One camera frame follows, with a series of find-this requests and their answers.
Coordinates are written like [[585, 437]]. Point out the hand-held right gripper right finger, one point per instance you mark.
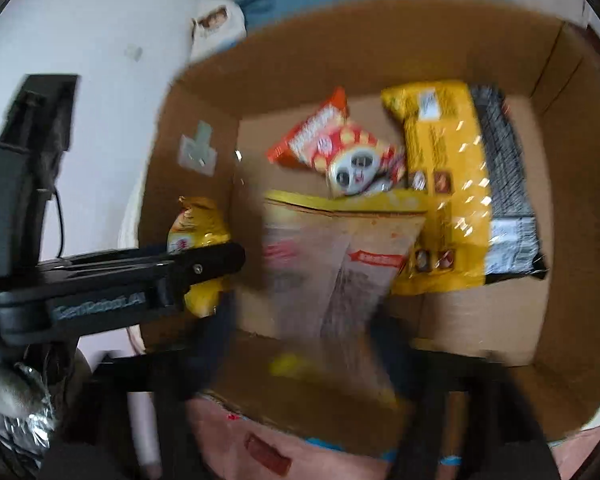
[[400, 355]]

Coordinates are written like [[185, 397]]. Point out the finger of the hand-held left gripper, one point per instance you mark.
[[207, 264]]

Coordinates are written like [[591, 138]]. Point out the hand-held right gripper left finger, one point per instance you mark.
[[215, 340]]

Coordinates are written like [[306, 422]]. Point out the small yellow snack packet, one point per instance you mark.
[[200, 230]]

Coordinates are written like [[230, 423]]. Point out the large clear yellow-edged snack packet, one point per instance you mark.
[[330, 270]]

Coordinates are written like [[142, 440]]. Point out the brown cardboard box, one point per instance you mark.
[[330, 50]]

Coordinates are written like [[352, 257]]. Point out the pink blanket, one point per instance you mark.
[[225, 440]]

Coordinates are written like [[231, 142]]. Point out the blue tape strip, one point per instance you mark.
[[325, 444]]

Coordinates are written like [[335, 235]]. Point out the orange snack packet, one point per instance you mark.
[[302, 132]]

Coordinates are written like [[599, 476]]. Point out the long yellow snack packet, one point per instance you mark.
[[445, 185]]

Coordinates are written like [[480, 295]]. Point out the red panda-print snack packet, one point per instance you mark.
[[362, 157]]

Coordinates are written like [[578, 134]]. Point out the black snack packet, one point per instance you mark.
[[505, 160]]

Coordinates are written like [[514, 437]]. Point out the cat-print pillow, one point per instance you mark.
[[215, 25]]

